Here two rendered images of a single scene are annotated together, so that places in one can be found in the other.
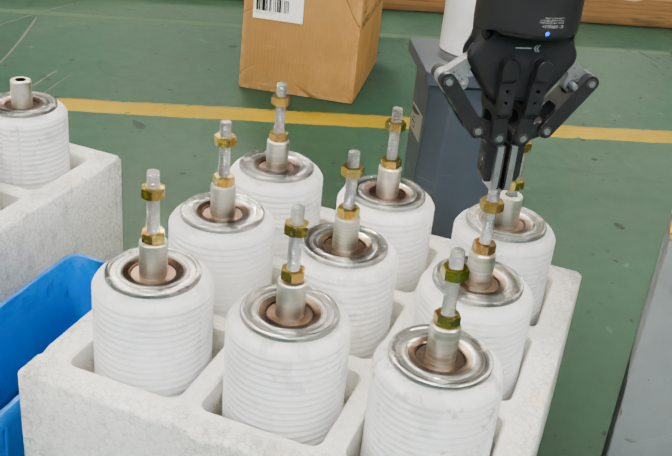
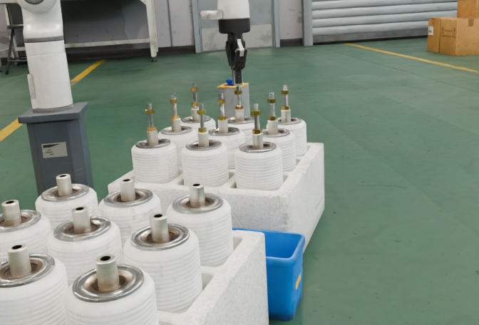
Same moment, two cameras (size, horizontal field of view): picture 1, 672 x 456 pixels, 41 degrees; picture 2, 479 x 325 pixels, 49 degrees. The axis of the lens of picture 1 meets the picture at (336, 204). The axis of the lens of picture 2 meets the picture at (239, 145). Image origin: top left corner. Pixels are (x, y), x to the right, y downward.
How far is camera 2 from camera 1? 133 cm
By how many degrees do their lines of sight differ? 82
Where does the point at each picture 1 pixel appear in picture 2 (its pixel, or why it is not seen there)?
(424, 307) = (248, 131)
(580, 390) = not seen: hidden behind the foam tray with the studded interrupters
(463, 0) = (60, 79)
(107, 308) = (279, 155)
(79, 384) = (289, 187)
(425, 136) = (73, 148)
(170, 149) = not seen: outside the picture
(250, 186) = (170, 147)
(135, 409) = (298, 178)
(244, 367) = (291, 147)
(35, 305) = not seen: hidden behind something
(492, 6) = (244, 24)
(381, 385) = (296, 130)
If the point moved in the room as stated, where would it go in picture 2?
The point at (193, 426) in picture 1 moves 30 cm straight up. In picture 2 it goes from (301, 171) to (296, 28)
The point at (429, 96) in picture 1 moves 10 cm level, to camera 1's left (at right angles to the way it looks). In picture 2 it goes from (68, 128) to (55, 138)
